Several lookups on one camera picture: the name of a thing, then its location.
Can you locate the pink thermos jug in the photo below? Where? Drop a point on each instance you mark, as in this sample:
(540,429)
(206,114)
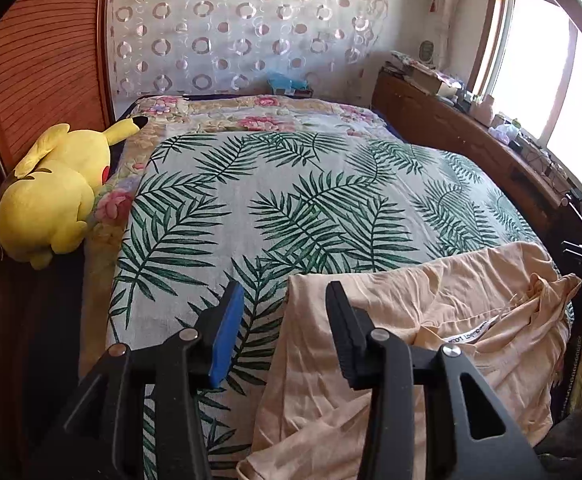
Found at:
(485,110)

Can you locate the beige printed T-shirt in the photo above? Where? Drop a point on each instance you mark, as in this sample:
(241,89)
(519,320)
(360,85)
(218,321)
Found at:
(421,310)

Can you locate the wooden window ledge headboard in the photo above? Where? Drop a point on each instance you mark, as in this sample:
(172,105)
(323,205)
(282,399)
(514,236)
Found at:
(446,120)

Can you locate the window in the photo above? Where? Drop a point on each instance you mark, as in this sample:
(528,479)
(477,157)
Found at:
(531,70)

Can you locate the circle-patterned sheer curtain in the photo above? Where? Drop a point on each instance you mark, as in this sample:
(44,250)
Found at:
(246,35)

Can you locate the yellow plush toy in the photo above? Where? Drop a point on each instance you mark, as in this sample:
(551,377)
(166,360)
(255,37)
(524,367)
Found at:
(56,195)

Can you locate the blue tissue pack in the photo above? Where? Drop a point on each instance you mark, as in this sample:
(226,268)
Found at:
(283,82)

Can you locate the green leaf-print bed sheet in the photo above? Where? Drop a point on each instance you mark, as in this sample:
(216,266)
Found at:
(271,210)

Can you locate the plastic tissue pack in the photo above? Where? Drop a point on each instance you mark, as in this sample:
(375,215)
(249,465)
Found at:
(506,132)

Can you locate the wooden slatted wardrobe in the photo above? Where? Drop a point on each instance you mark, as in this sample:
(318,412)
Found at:
(46,60)

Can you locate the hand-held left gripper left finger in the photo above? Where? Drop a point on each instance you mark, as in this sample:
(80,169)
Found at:
(226,330)

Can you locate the cardboard box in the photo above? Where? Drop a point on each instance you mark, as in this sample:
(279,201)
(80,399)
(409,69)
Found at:
(433,85)

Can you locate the floral blanket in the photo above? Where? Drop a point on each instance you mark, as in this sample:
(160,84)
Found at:
(271,120)

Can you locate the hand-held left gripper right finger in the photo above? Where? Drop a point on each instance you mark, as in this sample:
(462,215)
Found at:
(351,330)

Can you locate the stack of books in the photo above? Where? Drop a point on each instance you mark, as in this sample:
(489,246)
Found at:
(411,62)

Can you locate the round wall ornament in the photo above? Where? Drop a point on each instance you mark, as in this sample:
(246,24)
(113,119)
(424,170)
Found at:
(427,51)

